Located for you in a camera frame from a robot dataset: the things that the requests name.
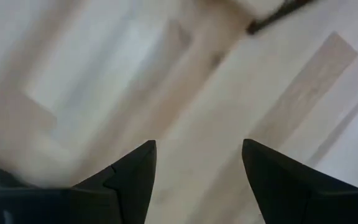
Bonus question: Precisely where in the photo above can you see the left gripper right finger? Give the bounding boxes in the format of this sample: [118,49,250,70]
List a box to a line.
[242,139,358,224]

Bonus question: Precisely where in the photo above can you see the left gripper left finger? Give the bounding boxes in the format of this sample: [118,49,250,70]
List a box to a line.
[71,139,157,224]

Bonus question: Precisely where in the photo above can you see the wooden shelf with black frame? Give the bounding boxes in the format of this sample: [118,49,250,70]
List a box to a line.
[194,0,316,35]

